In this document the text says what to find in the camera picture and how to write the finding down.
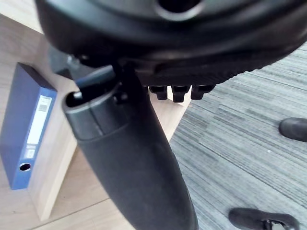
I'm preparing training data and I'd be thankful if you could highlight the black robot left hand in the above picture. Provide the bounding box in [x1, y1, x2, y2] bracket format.
[33, 0, 307, 230]

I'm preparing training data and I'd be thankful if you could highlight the blue lever arch folder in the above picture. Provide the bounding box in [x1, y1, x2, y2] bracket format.
[0, 62, 58, 191]

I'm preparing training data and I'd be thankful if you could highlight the wooden cabinet shelf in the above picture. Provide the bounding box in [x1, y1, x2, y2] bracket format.
[0, 13, 80, 230]

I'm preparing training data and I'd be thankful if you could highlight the wooden office cabinet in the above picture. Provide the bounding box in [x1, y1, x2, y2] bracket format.
[0, 0, 192, 230]

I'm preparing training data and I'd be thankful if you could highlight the dark robot right foot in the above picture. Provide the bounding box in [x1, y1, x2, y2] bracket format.
[279, 117, 307, 142]

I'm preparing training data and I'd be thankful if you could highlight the dark robot foot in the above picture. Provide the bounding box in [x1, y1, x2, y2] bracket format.
[279, 117, 307, 142]
[227, 207, 301, 230]

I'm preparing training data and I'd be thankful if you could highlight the dark robot left foot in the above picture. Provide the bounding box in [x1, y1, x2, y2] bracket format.
[227, 207, 301, 230]

